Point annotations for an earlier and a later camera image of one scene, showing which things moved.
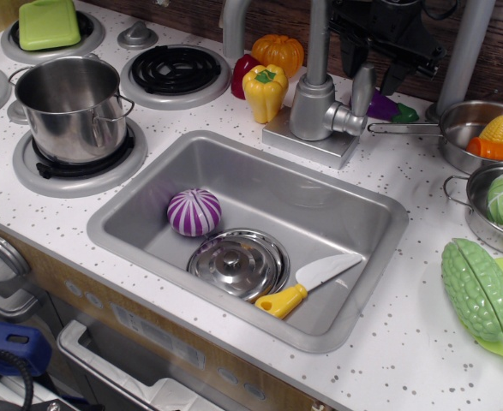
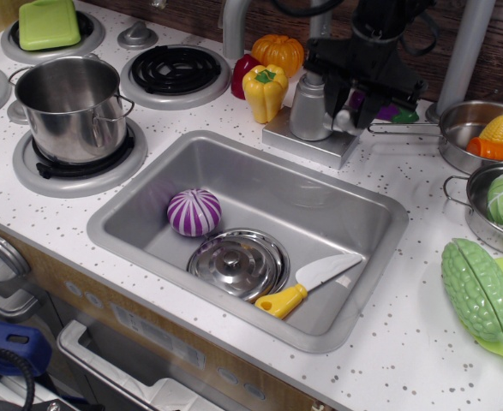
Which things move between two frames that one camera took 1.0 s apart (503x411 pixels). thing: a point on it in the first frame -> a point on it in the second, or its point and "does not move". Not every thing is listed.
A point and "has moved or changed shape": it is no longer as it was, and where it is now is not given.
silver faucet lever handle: (362, 88) has moved or changed shape
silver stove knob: (137, 37) does not move
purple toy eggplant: (386, 108) does not move
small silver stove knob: (17, 113) does not move
